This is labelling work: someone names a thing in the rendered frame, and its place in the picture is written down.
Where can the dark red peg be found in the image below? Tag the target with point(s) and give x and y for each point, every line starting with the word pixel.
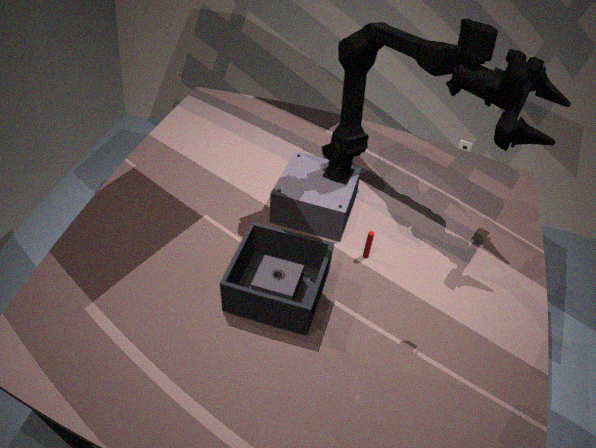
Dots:
pixel 368 244

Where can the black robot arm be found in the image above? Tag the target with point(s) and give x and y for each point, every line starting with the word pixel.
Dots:
pixel 357 54

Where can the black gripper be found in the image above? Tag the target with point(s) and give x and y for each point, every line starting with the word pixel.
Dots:
pixel 508 128

